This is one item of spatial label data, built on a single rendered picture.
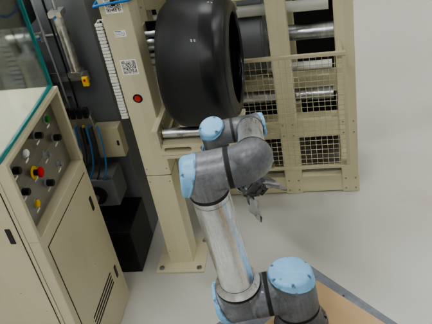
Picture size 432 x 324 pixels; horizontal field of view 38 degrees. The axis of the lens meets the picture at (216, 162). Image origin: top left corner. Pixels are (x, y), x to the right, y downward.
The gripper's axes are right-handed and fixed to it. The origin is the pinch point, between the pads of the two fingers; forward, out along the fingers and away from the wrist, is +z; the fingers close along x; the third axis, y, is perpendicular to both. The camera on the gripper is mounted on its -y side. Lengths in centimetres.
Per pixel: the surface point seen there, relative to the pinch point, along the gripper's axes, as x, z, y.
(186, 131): -12, -70, -26
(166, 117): -16, -88, -31
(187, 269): -84, -57, -82
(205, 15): 36, -76, 1
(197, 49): 24, -68, 3
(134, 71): -3, -96, -4
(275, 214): -41, -57, -127
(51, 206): -61, -69, 21
